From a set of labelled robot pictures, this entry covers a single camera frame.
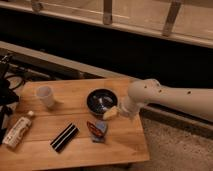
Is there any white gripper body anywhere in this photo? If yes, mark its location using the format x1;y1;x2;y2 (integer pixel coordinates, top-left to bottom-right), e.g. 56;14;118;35
119;97;145;118

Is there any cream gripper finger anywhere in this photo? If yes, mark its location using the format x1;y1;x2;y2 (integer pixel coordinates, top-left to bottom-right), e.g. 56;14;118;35
103;106;118;120

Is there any red pepper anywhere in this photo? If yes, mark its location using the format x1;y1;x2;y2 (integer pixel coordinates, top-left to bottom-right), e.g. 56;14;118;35
87;122;104;137

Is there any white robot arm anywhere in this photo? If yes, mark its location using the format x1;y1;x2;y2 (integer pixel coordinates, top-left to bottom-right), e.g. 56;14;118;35
118;79;213;122

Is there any dark round bowl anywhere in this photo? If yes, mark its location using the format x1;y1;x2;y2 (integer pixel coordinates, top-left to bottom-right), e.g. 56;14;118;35
86;89;118;116

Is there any wooden table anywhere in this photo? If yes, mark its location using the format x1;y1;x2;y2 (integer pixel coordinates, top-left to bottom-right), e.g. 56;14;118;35
0;78;149;171

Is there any black striped box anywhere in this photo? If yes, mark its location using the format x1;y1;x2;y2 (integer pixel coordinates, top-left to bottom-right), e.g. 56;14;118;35
50;123;79;152

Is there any white tube bottle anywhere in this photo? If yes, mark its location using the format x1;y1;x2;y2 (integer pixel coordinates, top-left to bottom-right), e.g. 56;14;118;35
3;111;35;149

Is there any black equipment with cables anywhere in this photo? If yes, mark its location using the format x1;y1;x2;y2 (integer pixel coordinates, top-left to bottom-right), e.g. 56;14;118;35
0;53;25;145

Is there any metal railing frame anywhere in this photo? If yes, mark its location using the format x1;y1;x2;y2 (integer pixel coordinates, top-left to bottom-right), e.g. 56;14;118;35
0;0;213;48

